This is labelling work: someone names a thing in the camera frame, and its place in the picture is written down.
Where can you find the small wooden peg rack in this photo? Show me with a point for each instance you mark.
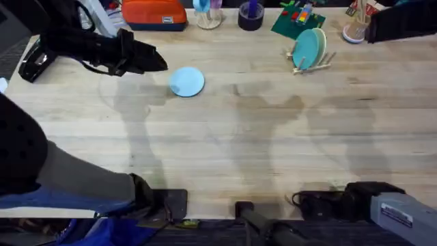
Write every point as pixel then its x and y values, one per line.
pixel 312 68

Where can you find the orange zip bag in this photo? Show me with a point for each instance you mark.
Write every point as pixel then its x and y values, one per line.
pixel 153 13

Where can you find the purple cup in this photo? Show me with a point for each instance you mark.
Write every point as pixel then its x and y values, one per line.
pixel 216 3

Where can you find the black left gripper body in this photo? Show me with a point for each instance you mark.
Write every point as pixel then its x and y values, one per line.
pixel 114 53

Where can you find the white and brown cup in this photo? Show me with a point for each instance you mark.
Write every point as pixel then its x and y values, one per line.
pixel 354 31

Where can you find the black tape roll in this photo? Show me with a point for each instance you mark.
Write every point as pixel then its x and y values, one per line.
pixel 251 18

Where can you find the teal plate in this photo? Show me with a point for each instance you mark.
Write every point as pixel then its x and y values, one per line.
pixel 305 49

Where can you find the red and black box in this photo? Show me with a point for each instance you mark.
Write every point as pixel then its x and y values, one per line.
pixel 355 7

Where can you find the blue cup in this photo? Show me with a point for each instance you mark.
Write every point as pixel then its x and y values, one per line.
pixel 201 4

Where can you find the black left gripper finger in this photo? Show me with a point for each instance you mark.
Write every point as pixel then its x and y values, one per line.
pixel 148 68
pixel 150 54

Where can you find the black stapler tool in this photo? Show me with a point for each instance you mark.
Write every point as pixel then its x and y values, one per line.
pixel 34 65

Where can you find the blue cloth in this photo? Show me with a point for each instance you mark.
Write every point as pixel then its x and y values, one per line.
pixel 102 234

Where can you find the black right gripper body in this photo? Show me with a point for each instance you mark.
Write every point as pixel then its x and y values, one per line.
pixel 382 27

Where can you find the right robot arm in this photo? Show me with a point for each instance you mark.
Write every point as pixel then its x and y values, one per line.
pixel 403 213

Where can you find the light blue plate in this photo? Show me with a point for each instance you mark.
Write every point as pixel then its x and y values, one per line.
pixel 187 82

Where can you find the pale green plate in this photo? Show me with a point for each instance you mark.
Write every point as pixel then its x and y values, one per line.
pixel 322 42

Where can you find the white plastic holder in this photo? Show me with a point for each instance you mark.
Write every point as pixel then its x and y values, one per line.
pixel 99 17

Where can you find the green board with toy blocks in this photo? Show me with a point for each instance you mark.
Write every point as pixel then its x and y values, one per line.
pixel 293 22

